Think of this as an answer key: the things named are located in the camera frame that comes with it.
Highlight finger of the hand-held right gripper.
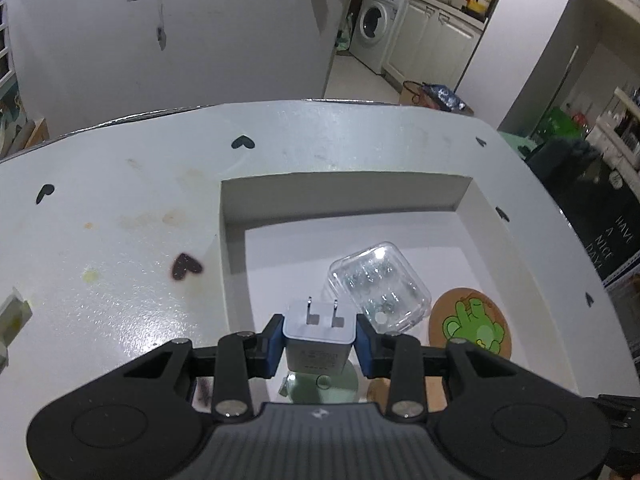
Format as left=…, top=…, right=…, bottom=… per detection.
left=582, top=394, right=640, bottom=431

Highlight blue patterned bag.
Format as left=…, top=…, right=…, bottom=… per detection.
left=420, top=82, right=467, bottom=112

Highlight black lettered sign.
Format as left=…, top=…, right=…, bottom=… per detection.
left=552, top=160, right=640, bottom=281

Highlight frog print cork coaster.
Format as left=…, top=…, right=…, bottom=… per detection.
left=428, top=286, right=514, bottom=361

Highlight green patterned bag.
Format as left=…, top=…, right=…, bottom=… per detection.
left=334, top=14, right=357, bottom=53

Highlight bright green bag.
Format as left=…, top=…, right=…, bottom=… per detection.
left=537, top=105, right=586, bottom=142

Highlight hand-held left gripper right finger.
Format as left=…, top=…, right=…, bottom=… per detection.
left=354, top=314, right=521, bottom=420

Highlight dark red heart sticker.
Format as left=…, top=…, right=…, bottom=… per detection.
left=170, top=252, right=205, bottom=281

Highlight leaning picture frames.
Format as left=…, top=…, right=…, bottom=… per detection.
left=0, top=87, right=51, bottom=158

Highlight plain cork coaster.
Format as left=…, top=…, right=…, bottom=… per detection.
left=367, top=377, right=449, bottom=412

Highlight white kitchen cabinet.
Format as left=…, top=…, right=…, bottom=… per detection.
left=382, top=0, right=487, bottom=92

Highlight dark cloth on chair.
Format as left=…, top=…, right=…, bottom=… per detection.
left=526, top=137, right=608, bottom=196

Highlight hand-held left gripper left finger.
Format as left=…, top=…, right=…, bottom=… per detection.
left=122, top=313, right=287, bottom=421

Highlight white shallow tray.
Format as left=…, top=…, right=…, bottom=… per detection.
left=218, top=172, right=595, bottom=413

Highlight green round tape measure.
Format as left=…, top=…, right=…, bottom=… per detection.
left=279, top=366, right=362, bottom=405

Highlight white wall shelf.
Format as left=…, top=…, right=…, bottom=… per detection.
left=584, top=85, right=640, bottom=181

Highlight hanging dark wall ornament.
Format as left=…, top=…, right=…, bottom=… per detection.
left=156, top=0, right=169, bottom=51

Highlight white washing machine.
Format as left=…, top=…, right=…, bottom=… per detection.
left=349, top=0, right=407, bottom=75

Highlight white wall charger plug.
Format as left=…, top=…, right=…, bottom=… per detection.
left=282, top=296, right=359, bottom=376

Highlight clear plastic box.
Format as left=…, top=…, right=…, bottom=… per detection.
left=326, top=242, right=433, bottom=334

